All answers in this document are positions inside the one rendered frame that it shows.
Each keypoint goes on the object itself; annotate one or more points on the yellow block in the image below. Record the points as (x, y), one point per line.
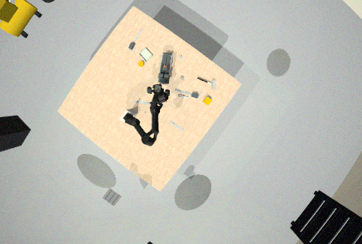
(207, 100)

